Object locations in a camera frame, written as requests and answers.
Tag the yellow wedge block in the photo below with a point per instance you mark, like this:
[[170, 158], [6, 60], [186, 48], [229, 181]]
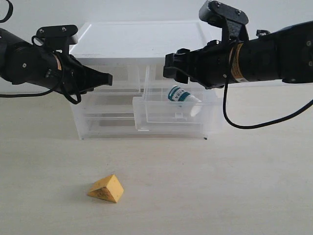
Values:
[[108, 189]]

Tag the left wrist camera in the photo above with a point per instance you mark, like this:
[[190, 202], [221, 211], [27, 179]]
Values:
[[57, 37]]

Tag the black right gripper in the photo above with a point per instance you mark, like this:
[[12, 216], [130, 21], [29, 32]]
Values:
[[208, 66]]

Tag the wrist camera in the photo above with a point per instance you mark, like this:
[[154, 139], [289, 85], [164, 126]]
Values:
[[230, 20], [57, 37]]

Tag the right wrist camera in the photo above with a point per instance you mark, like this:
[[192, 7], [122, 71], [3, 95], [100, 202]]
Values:
[[230, 20]]

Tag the clear drawer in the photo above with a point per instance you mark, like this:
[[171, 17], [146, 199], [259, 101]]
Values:
[[128, 76], [211, 117], [107, 105], [100, 126]]

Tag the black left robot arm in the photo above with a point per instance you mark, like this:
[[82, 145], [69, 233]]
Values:
[[49, 65]]

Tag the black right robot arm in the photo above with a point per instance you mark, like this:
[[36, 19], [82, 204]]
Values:
[[285, 55]]

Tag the white blue-labelled bottle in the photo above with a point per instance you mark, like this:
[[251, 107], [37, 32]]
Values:
[[178, 94]]

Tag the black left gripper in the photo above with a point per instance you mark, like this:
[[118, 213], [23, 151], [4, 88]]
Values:
[[75, 79]]

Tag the white plastic drawer cabinet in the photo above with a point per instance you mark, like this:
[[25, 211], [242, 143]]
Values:
[[134, 43]]

